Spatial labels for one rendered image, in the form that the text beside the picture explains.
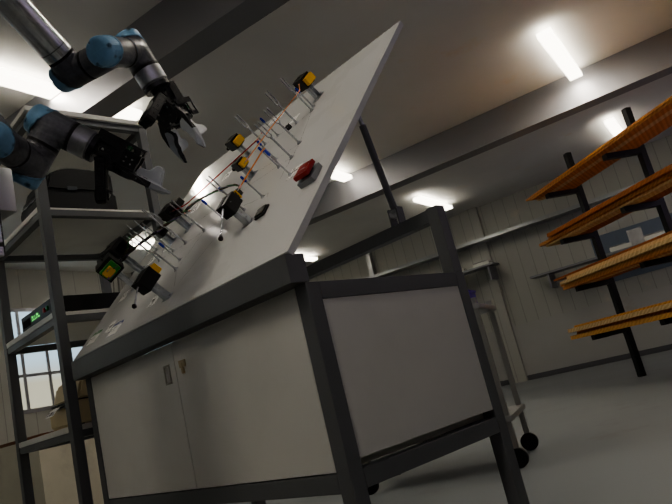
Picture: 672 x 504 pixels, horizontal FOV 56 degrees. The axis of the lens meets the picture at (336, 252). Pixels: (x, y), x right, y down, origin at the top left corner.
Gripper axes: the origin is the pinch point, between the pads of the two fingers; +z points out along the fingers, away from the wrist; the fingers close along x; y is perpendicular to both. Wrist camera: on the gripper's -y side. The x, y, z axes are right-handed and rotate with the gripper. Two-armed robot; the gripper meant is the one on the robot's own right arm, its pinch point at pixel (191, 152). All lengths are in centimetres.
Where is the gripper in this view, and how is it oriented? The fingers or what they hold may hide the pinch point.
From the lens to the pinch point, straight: 171.4
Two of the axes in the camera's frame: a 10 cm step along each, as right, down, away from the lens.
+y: 4.8, -3.5, 8.1
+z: 5.2, 8.5, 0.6
